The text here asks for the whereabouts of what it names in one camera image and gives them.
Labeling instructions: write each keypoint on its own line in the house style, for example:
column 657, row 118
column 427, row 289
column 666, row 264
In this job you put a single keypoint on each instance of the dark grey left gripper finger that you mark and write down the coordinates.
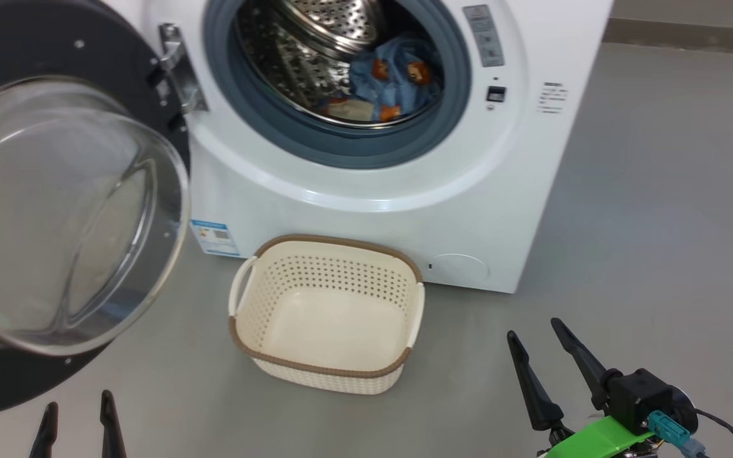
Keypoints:
column 111, row 432
column 45, row 439

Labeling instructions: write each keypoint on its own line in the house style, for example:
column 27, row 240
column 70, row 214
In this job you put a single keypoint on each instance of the white front-load washing machine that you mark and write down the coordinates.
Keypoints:
column 468, row 210

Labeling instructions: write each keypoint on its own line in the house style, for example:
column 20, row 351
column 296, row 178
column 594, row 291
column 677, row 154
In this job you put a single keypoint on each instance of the steel perforated washer drum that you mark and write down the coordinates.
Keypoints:
column 290, row 63

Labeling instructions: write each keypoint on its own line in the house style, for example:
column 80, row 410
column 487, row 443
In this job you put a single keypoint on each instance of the black glass washing machine door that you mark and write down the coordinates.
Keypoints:
column 55, row 222

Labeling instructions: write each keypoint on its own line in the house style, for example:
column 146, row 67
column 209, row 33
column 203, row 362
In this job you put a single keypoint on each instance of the blue cartoon print garment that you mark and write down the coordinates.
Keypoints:
column 392, row 79

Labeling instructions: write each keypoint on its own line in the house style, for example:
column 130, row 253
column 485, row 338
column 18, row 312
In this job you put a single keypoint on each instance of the cream perforated laundry basket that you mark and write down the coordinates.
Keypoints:
column 328, row 318

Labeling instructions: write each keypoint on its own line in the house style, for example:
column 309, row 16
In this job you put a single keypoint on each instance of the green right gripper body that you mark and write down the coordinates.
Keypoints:
column 602, row 436

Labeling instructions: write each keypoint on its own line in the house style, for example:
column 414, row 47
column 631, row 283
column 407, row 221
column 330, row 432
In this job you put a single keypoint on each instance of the blue garment with cream patch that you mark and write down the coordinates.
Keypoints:
column 349, row 109

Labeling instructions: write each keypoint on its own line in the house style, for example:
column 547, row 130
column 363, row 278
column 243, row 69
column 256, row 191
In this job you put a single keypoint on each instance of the grey warning label sticker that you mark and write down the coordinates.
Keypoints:
column 484, row 37

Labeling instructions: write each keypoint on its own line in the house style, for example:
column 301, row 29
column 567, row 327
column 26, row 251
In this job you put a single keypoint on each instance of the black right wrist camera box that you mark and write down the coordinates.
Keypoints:
column 637, row 394

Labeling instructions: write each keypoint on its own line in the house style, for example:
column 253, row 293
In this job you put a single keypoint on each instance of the round white filter cover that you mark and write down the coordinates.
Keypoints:
column 459, row 268

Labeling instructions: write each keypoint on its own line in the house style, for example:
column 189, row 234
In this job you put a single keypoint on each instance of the metal door hinge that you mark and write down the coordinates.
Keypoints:
column 182, row 76

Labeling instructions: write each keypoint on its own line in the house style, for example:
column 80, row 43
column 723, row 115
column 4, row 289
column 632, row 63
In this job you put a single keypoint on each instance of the blue energy label sticker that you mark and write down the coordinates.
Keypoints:
column 215, row 238

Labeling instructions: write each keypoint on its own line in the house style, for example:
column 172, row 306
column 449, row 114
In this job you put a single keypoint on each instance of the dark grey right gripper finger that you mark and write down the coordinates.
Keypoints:
column 579, row 359
column 535, row 394

